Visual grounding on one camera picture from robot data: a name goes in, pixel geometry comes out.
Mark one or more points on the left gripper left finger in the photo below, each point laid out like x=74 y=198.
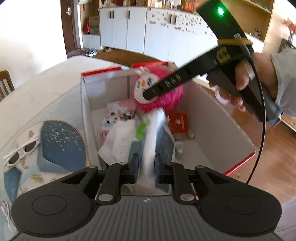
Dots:
x=114 y=177

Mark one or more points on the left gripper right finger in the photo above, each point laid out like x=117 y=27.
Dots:
x=174 y=174

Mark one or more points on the pink plush strawberry toy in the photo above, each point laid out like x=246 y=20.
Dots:
x=154 y=89

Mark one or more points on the person right hand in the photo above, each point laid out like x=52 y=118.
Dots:
x=244 y=73

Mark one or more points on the beige folded towel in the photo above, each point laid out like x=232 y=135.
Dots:
x=119 y=140

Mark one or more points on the red card booklet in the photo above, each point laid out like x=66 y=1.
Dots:
x=179 y=122

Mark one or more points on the white cabinet unit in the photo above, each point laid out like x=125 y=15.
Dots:
x=170 y=34

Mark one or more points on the white sunglasses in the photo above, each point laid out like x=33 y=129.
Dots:
x=22 y=151

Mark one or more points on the wooden chair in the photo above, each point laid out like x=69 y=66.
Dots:
x=6 y=85

